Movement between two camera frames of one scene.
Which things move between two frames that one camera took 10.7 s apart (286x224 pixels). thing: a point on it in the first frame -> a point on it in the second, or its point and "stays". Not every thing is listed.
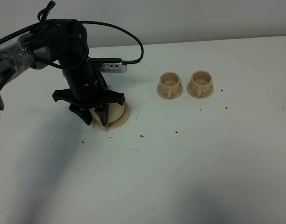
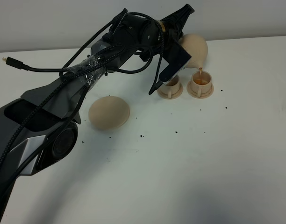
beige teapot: [116, 111] -> [196, 46]
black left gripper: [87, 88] -> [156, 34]
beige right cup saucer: [203, 95] stays
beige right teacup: [201, 81] stays
